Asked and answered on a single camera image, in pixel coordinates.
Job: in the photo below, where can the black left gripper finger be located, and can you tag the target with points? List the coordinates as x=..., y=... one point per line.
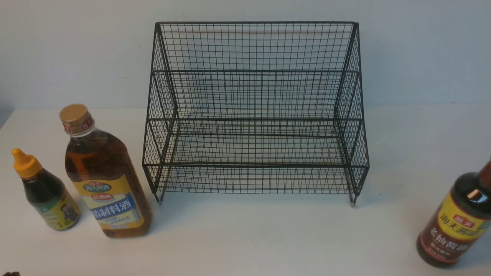
x=12, y=273

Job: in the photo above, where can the small orange-capped sauce bottle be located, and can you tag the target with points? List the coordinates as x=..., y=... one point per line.
x=46, y=193

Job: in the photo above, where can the large cooking wine bottle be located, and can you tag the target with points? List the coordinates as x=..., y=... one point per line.
x=100, y=168

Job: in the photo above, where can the dark soy sauce bottle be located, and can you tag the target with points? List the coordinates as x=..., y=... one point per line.
x=461, y=218

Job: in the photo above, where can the black wire mesh shelf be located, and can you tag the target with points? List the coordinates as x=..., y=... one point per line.
x=256, y=107

